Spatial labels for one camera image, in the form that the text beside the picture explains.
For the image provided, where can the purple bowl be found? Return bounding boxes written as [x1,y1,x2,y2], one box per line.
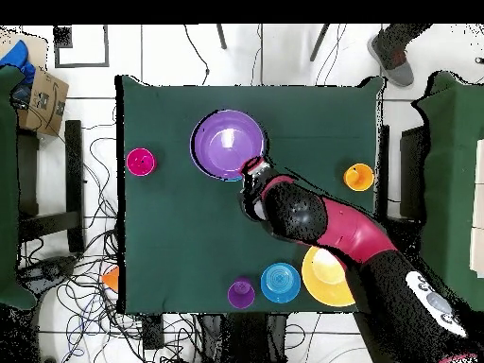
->
[189,109,267,182]

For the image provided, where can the orange bowl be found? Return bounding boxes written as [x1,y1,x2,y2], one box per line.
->
[100,264,120,293]

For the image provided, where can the dark green tablecloth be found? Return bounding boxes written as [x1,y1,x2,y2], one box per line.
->
[114,74,389,315]

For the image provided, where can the orange cup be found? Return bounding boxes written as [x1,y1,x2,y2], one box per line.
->
[342,163,375,193]

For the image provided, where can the pink cup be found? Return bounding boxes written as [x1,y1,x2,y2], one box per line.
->
[126,147,157,178]

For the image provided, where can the blue bowl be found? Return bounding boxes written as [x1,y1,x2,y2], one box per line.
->
[260,262,302,304]

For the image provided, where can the purple cup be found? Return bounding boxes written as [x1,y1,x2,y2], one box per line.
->
[227,277,256,310]

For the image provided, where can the large yellow bowl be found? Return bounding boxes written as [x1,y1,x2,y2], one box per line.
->
[301,245,357,308]

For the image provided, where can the black chair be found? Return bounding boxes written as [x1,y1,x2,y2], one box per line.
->
[399,126,430,220]

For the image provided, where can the person's foot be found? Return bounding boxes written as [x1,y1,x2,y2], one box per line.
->
[366,24,416,88]

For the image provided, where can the black stand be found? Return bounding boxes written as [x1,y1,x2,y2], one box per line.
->
[16,119,86,254]

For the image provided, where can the green cloth covered table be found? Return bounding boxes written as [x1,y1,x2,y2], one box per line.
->
[0,65,39,311]
[409,70,484,313]

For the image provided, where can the printed cardboard box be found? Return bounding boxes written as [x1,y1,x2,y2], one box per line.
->
[16,67,70,138]

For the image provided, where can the white box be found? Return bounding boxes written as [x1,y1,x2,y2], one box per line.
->
[468,137,484,279]

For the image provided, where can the grey floor device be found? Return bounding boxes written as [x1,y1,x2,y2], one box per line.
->
[18,256,77,292]

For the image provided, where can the blue cloth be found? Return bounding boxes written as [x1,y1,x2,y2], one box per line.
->
[0,39,37,86]

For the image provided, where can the thin black cable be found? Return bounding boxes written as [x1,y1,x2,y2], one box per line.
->
[183,24,211,86]

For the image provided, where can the tangle of black cables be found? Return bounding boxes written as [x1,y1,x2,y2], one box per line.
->
[56,124,220,363]

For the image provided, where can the black floor frame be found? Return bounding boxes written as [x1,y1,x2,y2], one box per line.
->
[53,24,111,69]

